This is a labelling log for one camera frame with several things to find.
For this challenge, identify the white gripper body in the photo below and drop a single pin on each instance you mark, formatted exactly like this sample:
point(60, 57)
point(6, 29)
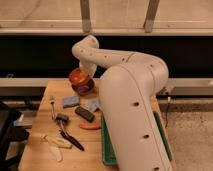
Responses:
point(88, 67)

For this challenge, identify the orange bowl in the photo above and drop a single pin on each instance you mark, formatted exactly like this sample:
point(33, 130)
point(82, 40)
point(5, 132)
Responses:
point(77, 77)

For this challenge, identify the purple bowl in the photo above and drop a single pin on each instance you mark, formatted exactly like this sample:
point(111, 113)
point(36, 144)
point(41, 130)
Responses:
point(84, 89)

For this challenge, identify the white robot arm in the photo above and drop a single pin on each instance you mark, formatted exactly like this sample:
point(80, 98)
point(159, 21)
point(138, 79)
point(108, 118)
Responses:
point(125, 88)

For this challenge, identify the green plastic tray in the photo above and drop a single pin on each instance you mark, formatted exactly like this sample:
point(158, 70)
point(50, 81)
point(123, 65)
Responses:
point(108, 155)

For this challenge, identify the blue sponge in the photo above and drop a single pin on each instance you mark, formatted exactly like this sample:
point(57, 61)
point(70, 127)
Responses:
point(70, 101)

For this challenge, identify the crumpled grey cloth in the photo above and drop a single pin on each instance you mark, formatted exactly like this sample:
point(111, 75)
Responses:
point(92, 105)

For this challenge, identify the black rectangular block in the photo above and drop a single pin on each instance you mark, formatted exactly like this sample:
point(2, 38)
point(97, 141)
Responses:
point(85, 114)

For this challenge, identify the red chili pepper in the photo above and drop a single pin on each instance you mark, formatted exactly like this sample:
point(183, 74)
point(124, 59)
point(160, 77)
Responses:
point(90, 127)

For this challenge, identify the black brush head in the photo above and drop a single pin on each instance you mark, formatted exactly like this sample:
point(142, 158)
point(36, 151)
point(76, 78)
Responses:
point(62, 119)

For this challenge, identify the lower corn husk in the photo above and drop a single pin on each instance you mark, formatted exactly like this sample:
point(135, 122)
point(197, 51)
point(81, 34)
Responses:
point(56, 153)

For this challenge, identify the black chair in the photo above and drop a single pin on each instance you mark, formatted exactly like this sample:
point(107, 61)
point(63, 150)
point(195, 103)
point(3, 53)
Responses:
point(9, 133)

